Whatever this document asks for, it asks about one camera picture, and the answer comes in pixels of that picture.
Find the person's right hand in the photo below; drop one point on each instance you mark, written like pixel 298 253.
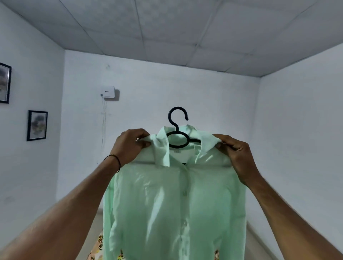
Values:
pixel 241 160

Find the person's left hand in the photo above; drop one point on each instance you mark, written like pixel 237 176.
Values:
pixel 126 150

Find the person's right thumb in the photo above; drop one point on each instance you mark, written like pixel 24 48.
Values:
pixel 222 147

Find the person's left thumb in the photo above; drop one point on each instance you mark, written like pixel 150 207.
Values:
pixel 143 143

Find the black plastic clothes hanger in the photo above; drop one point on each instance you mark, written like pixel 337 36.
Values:
pixel 178 134

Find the mint green button shirt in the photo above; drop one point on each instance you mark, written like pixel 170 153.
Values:
pixel 174 203

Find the person's left forearm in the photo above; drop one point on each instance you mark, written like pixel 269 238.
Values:
pixel 61 217

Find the person's right forearm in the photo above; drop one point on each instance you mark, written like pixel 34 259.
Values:
pixel 292 222

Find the thin black wrist band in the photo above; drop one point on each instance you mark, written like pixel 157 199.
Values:
pixel 115 160

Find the small black framed picture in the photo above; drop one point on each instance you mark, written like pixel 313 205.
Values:
pixel 37 125

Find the floral patterned fabric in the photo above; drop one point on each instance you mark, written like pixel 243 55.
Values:
pixel 97 246

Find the large black framed picture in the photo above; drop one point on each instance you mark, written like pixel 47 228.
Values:
pixel 4 83

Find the white wall-mounted device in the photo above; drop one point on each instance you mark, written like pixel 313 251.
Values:
pixel 107 92

